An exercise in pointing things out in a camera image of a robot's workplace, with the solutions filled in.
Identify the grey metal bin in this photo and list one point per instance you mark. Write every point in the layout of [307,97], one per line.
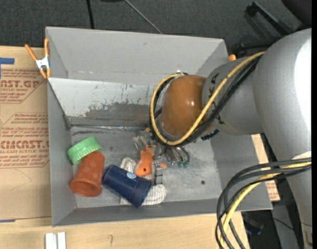
[116,53]

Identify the orange plastic cup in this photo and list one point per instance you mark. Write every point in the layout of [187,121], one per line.
[89,175]

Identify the brown cardboard board, red print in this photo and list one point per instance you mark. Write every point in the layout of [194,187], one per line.
[23,180]

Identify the green ribbed plastic lid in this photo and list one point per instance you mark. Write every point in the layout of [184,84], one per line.
[83,149]

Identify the dark blue plastic cup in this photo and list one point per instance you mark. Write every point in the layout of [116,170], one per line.
[127,184]

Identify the white striped cloth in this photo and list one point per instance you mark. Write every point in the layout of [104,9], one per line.
[157,194]

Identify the orange toy animal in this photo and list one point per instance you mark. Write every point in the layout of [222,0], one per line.
[145,163]

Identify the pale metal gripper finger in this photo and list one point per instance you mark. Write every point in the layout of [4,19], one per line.
[141,142]
[158,174]

